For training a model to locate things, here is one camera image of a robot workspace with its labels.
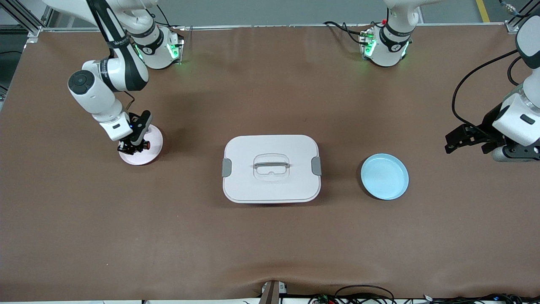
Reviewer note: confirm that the silver table edge rail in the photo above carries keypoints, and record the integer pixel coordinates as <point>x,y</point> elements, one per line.
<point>274,26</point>

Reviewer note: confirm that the aluminium frame post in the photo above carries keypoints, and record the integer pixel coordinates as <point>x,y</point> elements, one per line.
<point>511,28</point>
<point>33,28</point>

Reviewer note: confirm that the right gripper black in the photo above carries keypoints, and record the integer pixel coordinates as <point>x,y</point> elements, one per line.
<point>128,146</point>

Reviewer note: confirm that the light blue round plate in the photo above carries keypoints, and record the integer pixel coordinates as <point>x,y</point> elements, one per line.
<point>384,177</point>

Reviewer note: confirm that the grey box latch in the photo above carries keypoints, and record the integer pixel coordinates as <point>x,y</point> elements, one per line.
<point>226,167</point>
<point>316,166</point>

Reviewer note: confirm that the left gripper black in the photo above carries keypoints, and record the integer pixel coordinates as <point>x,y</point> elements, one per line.
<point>488,125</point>

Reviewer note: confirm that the white lidded storage box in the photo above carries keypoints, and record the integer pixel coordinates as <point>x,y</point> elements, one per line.
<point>270,190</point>

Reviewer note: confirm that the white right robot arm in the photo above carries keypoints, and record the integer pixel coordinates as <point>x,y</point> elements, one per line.
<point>97,97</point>

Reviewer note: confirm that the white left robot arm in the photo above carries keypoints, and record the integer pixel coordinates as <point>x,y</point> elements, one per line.
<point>517,120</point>

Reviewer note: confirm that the small white label box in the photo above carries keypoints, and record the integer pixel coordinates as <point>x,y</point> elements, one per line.
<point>282,288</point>

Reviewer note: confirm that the pink round plate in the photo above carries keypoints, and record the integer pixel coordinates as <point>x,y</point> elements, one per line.
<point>145,159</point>

